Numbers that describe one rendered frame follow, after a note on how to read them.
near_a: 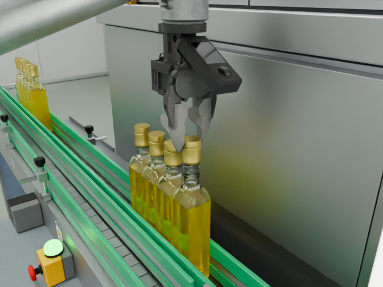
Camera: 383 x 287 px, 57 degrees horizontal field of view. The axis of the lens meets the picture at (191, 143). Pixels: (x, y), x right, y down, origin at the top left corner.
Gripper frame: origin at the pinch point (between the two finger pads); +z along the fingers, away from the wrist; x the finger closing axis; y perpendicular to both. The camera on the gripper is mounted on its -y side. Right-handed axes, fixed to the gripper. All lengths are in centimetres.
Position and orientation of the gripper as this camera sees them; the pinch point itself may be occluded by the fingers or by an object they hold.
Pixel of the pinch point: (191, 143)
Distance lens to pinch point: 62.2
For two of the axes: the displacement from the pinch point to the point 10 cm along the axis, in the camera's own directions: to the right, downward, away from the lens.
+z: 0.0, 9.2, 3.9
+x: -8.2, 2.2, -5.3
